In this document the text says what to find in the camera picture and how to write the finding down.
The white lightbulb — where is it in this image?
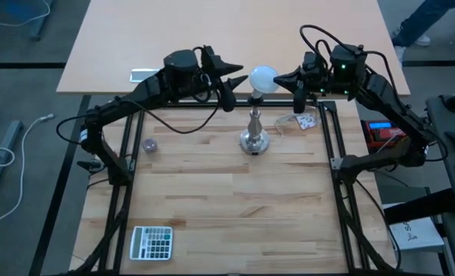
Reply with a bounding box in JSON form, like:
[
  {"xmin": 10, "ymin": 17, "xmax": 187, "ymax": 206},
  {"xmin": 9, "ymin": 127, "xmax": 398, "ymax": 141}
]
[{"xmin": 249, "ymin": 65, "xmax": 281, "ymax": 100}]

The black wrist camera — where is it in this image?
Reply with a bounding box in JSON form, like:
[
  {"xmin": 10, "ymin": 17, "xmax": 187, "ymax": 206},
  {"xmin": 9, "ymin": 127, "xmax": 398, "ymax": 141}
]
[
  {"xmin": 302, "ymin": 51, "xmax": 321, "ymax": 73},
  {"xmin": 201, "ymin": 44, "xmax": 223, "ymax": 65}
]

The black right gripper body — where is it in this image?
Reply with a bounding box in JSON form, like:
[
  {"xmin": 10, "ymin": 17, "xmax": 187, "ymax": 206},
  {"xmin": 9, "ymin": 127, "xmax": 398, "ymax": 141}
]
[{"xmin": 302, "ymin": 70, "xmax": 333, "ymax": 96}]

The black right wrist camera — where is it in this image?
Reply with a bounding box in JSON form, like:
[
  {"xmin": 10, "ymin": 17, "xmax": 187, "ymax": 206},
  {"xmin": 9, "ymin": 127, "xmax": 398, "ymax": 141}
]
[{"xmin": 302, "ymin": 51, "xmax": 321, "ymax": 73}]

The clear plastic packet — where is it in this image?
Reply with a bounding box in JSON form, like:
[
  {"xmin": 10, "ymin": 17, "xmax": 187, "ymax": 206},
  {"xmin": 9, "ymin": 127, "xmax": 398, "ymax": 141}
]
[{"xmin": 275, "ymin": 110, "xmax": 320, "ymax": 135}]

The white desk calculator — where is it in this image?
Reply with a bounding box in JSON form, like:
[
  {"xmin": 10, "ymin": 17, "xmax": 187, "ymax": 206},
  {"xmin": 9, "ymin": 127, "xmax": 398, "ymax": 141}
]
[{"xmin": 129, "ymin": 225, "xmax": 174, "ymax": 261}]

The red device with blue display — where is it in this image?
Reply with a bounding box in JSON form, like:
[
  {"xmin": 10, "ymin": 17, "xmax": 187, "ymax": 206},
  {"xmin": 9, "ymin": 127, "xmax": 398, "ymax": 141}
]
[{"xmin": 360, "ymin": 119, "xmax": 409, "ymax": 153}]

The white floor cable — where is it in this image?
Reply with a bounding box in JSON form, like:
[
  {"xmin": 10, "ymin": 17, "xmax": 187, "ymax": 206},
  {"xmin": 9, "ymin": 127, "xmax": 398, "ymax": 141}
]
[{"xmin": 0, "ymin": 113, "xmax": 56, "ymax": 230}]

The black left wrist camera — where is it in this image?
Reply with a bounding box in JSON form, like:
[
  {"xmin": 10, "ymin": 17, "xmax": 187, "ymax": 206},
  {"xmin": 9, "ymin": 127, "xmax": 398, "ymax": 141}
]
[{"xmin": 201, "ymin": 44, "xmax": 223, "ymax": 65}]

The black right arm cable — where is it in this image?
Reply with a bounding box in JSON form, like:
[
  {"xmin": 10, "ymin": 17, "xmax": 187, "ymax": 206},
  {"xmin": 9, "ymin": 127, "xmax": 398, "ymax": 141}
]
[{"xmin": 298, "ymin": 24, "xmax": 399, "ymax": 91}]

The black metal beam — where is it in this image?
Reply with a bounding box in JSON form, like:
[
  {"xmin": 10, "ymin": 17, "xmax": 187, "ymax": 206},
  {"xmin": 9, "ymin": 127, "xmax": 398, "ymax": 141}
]
[{"xmin": 384, "ymin": 187, "xmax": 455, "ymax": 225}]

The black clamp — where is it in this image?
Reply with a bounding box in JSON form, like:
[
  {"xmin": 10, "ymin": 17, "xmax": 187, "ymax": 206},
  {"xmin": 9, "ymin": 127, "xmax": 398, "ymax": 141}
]
[{"xmin": 76, "ymin": 159, "xmax": 102, "ymax": 173}]

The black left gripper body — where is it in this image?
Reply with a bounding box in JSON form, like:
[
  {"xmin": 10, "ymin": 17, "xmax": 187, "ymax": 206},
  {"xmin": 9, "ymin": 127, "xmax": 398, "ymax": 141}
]
[{"xmin": 193, "ymin": 56, "xmax": 229, "ymax": 104}]

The small patterned bowl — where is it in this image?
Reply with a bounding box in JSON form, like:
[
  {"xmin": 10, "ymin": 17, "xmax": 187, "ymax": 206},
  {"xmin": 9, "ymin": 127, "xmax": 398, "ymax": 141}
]
[{"xmin": 141, "ymin": 137, "xmax": 159, "ymax": 154}]

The silver table lamp base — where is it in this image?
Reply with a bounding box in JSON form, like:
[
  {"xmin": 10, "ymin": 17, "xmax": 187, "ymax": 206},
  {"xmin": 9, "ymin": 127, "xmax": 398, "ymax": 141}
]
[{"xmin": 239, "ymin": 95, "xmax": 271, "ymax": 156}]

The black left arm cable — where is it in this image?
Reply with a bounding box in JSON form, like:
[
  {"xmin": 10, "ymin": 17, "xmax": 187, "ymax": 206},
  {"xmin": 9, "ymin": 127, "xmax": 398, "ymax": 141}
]
[{"xmin": 56, "ymin": 72, "xmax": 223, "ymax": 147}]

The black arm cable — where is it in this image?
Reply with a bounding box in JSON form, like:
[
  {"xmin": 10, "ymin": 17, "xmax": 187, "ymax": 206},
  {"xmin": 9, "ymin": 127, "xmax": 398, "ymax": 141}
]
[
  {"xmin": 298, "ymin": 24, "xmax": 399, "ymax": 91},
  {"xmin": 56, "ymin": 72, "xmax": 223, "ymax": 147}
]

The smartphone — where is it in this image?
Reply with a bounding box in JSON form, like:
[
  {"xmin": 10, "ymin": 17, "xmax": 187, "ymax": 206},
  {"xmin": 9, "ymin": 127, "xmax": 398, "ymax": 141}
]
[{"xmin": 129, "ymin": 67, "xmax": 163, "ymax": 84}]

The person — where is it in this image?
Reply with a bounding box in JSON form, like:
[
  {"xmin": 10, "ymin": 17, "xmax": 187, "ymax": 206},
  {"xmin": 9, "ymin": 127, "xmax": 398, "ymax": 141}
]
[{"xmin": 391, "ymin": 0, "xmax": 455, "ymax": 64}]

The white paper box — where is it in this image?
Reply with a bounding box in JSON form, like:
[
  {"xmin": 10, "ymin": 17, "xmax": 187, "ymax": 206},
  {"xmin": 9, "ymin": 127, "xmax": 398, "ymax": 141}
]
[{"xmin": 387, "ymin": 216, "xmax": 446, "ymax": 252}]

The beige laminate table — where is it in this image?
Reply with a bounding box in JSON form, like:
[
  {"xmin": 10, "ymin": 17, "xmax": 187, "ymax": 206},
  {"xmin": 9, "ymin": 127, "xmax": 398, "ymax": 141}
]
[{"xmin": 56, "ymin": 0, "xmax": 411, "ymax": 97}]

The black aluminium table frame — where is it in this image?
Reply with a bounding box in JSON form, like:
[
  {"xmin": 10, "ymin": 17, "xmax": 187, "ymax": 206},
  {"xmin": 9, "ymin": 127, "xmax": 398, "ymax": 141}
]
[{"xmin": 68, "ymin": 98, "xmax": 399, "ymax": 276}]

